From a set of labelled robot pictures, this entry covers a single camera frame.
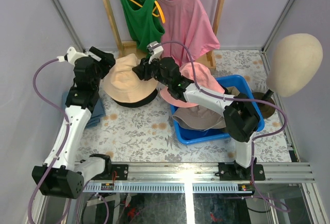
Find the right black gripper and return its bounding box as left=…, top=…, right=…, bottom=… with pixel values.
left=132, top=55, right=171, bottom=88

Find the peach bucket hat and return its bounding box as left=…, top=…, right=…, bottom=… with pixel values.
left=102, top=54, right=158, bottom=103

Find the black bucket hat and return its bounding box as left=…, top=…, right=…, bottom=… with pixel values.
left=114, top=89, right=158, bottom=108

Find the pink bucket hat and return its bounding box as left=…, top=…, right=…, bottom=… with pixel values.
left=160, top=62, right=225, bottom=108

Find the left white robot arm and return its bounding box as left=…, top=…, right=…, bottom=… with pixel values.
left=32, top=46, right=116, bottom=199

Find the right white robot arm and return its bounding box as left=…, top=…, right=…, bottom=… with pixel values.
left=133, top=58, right=260, bottom=181

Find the wooden clothes rack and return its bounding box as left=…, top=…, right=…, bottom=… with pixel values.
left=102, top=0, right=225, bottom=73

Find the pink t-shirt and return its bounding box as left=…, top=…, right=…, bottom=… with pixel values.
left=157, top=0, right=220, bottom=61

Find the green tank top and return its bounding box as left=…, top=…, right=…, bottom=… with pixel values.
left=120, top=0, right=165, bottom=52

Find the folded blue cloth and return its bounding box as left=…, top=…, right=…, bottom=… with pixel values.
left=61, top=92, right=106, bottom=128

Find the grey bucket hat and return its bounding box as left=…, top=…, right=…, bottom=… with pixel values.
left=172, top=106, right=226, bottom=131

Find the blue plastic bin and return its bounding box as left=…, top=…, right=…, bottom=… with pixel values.
left=173, top=75, right=265, bottom=145

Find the khaki hat in bin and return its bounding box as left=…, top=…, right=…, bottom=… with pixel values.
left=224, top=86, right=243, bottom=99

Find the beige mannequin head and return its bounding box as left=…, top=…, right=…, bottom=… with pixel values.
left=253, top=33, right=323, bottom=104

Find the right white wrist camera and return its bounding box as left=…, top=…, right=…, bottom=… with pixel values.
left=147, top=41, right=163, bottom=64

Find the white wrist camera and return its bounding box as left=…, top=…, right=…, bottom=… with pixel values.
left=147, top=41, right=163, bottom=64
left=57, top=46, right=87, bottom=65

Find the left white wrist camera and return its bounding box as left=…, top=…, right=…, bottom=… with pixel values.
left=57, top=46, right=87, bottom=65

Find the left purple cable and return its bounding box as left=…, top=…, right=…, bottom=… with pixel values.
left=27, top=58, right=72, bottom=224

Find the aluminium rail base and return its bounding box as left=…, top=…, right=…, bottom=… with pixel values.
left=38, top=161, right=317, bottom=194

